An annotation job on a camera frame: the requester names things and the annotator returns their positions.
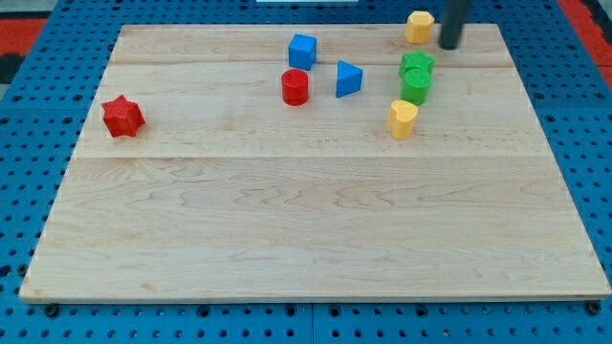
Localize yellow hexagon block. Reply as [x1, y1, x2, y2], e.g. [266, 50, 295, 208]
[404, 11, 435, 44]

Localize blue cube block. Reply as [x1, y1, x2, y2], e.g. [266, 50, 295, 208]
[288, 33, 317, 71]

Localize green cylinder block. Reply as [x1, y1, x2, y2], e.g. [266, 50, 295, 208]
[400, 69, 432, 105]

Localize yellow heart block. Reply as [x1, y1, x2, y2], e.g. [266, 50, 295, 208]
[387, 100, 419, 140]

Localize red star block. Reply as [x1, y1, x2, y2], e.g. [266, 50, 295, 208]
[101, 95, 145, 138]

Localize blue triangle block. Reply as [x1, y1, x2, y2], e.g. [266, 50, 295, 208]
[336, 60, 363, 97]

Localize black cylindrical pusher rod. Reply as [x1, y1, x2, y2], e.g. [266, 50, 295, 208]
[438, 0, 471, 51]

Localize green star block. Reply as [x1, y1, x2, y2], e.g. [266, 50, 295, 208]
[398, 51, 436, 76]

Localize red cylinder block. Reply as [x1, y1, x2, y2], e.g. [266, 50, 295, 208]
[281, 69, 309, 106]

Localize wooden board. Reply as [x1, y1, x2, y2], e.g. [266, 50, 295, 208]
[20, 24, 611, 304]

